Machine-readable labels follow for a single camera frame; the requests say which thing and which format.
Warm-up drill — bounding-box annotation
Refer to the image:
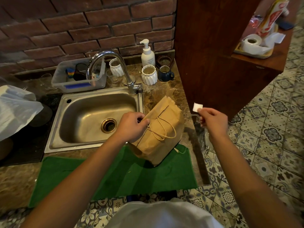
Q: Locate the beige tray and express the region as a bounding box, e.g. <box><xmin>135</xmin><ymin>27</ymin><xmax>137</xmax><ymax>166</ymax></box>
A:
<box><xmin>234</xmin><ymin>41</ymin><xmax>276</xmax><ymax>59</ymax></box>

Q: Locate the white plastic bag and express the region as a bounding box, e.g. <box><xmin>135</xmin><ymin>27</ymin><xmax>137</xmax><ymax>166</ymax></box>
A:
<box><xmin>0</xmin><ymin>85</ymin><xmax>44</xmax><ymax>142</ymax></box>

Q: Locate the person's left hand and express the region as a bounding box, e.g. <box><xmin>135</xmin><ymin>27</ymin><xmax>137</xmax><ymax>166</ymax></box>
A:
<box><xmin>113</xmin><ymin>111</ymin><xmax>151</xmax><ymax>144</ymax></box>

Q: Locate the white tape roll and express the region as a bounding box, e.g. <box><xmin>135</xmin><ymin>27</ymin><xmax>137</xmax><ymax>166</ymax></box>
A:
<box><xmin>241</xmin><ymin>34</ymin><xmax>267</xmax><ymax>55</ymax></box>

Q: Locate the brown glass cup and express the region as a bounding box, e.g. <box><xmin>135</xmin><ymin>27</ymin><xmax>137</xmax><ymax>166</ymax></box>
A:
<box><xmin>157</xmin><ymin>55</ymin><xmax>172</xmax><ymax>69</ymax></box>

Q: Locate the dark blue mug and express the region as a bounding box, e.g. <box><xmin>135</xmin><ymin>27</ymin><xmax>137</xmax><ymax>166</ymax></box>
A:
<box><xmin>158</xmin><ymin>66</ymin><xmax>175</xmax><ymax>82</ymax></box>

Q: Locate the green cloth mat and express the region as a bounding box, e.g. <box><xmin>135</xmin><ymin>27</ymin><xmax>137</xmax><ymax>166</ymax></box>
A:
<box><xmin>28</xmin><ymin>143</ymin><xmax>199</xmax><ymax>208</ymax></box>

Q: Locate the brown paper bag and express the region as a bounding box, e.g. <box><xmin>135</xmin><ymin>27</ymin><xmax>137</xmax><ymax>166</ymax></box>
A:
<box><xmin>129</xmin><ymin>96</ymin><xmax>185</xmax><ymax>167</ymax></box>

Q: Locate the person's white shirt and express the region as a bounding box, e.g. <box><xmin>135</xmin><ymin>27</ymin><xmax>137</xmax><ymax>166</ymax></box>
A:
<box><xmin>104</xmin><ymin>198</ymin><xmax>225</xmax><ymax>228</ymax></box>

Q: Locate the person's left forearm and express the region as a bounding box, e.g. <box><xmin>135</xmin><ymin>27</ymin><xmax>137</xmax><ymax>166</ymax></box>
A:
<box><xmin>20</xmin><ymin>134</ymin><xmax>130</xmax><ymax>228</ymax></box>

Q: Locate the clear wine glass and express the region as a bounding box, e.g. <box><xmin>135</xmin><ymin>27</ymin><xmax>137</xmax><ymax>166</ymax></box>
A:
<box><xmin>39</xmin><ymin>73</ymin><xmax>58</xmax><ymax>90</ymax></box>

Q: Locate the brown wooden cabinet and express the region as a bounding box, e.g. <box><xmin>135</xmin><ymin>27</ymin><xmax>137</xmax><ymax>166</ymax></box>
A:
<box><xmin>174</xmin><ymin>0</ymin><xmax>300</xmax><ymax>120</ymax></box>

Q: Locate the red and white packet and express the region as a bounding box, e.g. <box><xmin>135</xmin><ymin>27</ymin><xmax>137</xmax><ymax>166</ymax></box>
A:
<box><xmin>258</xmin><ymin>0</ymin><xmax>290</xmax><ymax>38</ymax></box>

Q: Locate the person's right hand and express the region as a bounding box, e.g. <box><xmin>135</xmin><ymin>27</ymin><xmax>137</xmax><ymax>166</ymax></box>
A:
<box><xmin>199</xmin><ymin>107</ymin><xmax>229</xmax><ymax>140</ymax></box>

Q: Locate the person's right forearm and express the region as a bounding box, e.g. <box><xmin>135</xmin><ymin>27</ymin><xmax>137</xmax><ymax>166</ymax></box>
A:
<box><xmin>209</xmin><ymin>130</ymin><xmax>302</xmax><ymax>228</ymax></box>

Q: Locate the black phone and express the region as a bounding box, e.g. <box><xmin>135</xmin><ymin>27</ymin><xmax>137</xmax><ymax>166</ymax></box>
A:
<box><xmin>278</xmin><ymin>19</ymin><xmax>295</xmax><ymax>31</ymax></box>

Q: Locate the black cup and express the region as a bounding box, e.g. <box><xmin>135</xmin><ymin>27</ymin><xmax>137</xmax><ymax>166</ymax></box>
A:
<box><xmin>73</xmin><ymin>63</ymin><xmax>88</xmax><ymax>81</ymax></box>

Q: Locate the white ridged ceramic cup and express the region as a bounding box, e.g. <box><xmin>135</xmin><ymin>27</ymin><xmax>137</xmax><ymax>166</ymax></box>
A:
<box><xmin>109</xmin><ymin>58</ymin><xmax>124</xmax><ymax>78</ymax></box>
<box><xmin>142</xmin><ymin>65</ymin><xmax>158</xmax><ymax>86</ymax></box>

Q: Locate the clear plastic container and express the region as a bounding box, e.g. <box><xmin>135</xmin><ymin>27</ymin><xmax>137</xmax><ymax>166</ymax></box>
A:
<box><xmin>51</xmin><ymin>57</ymin><xmax>107</xmax><ymax>93</ymax></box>

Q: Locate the small clear glass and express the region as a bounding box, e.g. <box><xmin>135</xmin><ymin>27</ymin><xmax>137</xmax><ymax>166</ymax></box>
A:
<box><xmin>106</xmin><ymin>69</ymin><xmax>118</xmax><ymax>83</ymax></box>

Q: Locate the stainless steel sink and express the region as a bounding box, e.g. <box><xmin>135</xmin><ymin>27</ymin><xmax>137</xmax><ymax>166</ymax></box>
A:
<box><xmin>44</xmin><ymin>86</ymin><xmax>143</xmax><ymax>153</ymax></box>

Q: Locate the white pump bottle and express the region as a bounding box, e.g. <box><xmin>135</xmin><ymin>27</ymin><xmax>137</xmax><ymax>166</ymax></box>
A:
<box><xmin>139</xmin><ymin>39</ymin><xmax>156</xmax><ymax>68</ymax></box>

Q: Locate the chrome faucet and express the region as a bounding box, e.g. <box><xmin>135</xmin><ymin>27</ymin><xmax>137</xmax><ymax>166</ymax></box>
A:
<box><xmin>86</xmin><ymin>51</ymin><xmax>142</xmax><ymax>95</ymax></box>

